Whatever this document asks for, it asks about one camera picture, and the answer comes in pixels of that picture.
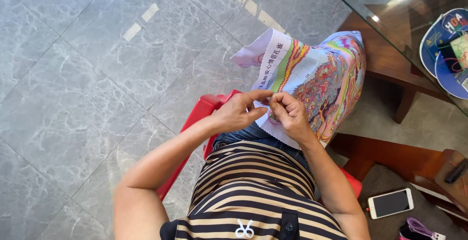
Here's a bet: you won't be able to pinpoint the black tan striped shirt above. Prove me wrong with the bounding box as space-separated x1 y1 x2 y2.
160 140 349 240

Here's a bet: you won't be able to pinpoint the person's right hand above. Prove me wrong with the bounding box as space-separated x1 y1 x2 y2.
268 92 316 146

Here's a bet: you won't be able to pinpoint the red plastic stool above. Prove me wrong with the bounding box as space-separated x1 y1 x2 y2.
157 89 363 201

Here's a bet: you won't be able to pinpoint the brown wooden sofa frame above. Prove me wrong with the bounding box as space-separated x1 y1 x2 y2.
328 133 468 233

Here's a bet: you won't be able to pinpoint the white smartphone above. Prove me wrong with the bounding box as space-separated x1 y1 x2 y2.
367 188 415 220

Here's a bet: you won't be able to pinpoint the blue denim jeans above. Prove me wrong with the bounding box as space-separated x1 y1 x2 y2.
212 121 312 171

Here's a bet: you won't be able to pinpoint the black remote control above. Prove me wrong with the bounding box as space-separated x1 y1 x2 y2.
444 158 468 185

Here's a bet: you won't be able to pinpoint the blue printed round packet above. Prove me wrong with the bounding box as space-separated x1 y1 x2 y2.
419 8 468 100

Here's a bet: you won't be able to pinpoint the person's left hand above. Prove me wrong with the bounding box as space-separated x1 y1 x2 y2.
214 89 273 134

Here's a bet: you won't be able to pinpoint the pink embroidery thread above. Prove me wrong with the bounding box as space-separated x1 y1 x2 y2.
267 110 283 126

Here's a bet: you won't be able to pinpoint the glass top wooden table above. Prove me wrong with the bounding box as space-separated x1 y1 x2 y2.
336 0 468 124

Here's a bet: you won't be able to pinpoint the grey brown seat cushion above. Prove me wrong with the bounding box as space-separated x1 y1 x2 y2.
358 164 468 240

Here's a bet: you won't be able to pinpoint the purple thread bundle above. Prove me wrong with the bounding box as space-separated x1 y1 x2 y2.
399 217 447 240

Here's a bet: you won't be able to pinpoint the colourful cross-stitch cloth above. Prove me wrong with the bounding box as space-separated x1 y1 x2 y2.
230 29 366 150

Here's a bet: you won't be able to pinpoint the green thread card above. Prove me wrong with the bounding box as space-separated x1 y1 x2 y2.
449 32 468 69

